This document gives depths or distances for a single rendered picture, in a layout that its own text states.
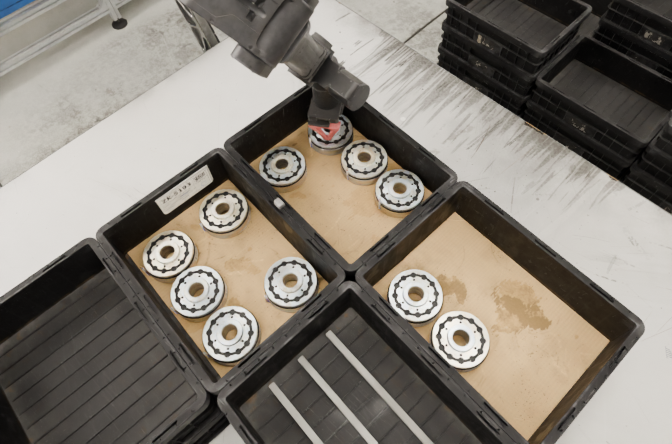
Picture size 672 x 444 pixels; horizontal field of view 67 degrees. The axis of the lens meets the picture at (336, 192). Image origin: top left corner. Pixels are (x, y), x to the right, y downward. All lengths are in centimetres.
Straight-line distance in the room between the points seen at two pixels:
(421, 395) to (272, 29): 67
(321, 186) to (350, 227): 12
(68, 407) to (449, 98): 113
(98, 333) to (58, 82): 191
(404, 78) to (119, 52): 173
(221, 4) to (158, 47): 227
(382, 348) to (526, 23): 140
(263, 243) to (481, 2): 136
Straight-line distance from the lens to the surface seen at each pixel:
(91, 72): 281
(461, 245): 107
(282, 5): 56
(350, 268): 92
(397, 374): 97
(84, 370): 110
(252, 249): 107
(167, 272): 106
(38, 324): 117
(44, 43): 286
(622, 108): 203
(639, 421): 121
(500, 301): 104
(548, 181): 135
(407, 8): 281
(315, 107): 107
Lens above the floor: 178
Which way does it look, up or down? 59 degrees down
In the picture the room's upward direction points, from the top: 5 degrees counter-clockwise
